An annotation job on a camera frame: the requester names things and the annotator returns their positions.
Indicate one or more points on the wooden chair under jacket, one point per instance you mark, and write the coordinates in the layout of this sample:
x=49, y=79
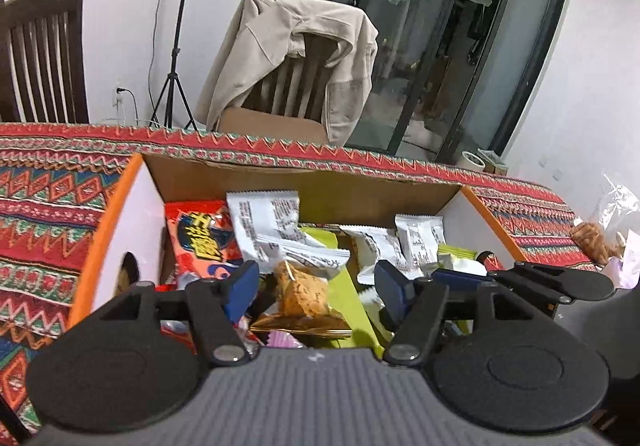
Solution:
x=290, y=91

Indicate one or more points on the red snack packet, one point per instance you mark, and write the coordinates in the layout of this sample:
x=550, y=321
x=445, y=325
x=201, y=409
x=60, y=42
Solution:
x=200, y=236

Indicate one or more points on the dark wooden chair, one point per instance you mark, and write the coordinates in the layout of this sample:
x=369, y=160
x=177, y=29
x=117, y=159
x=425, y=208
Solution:
x=42, y=66

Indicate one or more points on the black tripod stand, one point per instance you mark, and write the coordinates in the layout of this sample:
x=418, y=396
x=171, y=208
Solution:
x=172, y=51

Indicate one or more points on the purple snack packet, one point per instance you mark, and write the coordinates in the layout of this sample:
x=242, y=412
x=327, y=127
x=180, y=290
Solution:
x=285, y=340

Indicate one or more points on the orange cardboard box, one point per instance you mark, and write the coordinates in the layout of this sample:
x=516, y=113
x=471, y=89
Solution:
x=310, y=181

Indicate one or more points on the patterned red tablecloth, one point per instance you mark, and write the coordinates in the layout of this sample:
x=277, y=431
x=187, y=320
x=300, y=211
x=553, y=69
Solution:
x=45, y=186

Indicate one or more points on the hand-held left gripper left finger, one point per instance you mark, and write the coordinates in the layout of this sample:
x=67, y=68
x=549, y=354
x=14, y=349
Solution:
x=240, y=288

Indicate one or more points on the small white snack packet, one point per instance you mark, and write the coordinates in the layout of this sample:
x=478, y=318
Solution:
x=420, y=238
x=380, y=251

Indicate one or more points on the large white snack packet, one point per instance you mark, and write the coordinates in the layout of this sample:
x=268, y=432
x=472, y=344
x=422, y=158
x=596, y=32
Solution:
x=272, y=226

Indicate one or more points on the beige jacket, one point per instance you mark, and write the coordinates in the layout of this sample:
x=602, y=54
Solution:
x=260, y=41

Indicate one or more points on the clear bag of fried snacks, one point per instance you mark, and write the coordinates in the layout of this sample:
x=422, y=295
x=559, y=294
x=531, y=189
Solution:
x=600, y=231

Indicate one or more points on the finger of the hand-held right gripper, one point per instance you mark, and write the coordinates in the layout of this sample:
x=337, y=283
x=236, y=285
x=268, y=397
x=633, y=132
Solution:
x=462, y=277

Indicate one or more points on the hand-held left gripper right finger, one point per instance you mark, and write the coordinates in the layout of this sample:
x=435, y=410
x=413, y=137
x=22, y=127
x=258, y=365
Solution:
x=395, y=293

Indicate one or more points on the white wall socket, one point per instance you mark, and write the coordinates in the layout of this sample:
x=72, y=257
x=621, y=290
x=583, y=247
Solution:
x=118, y=99

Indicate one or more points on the green and white bar packet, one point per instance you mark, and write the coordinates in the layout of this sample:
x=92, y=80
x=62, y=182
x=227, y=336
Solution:
x=457, y=253
x=350, y=296

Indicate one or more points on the pale purple bag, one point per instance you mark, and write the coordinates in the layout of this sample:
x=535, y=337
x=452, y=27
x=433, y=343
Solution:
x=625, y=266

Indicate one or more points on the clear fried snack packet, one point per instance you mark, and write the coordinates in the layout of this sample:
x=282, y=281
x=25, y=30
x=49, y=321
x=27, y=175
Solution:
x=300, y=296

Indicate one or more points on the glass sliding door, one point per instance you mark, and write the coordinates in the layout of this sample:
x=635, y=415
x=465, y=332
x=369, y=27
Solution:
x=425, y=26

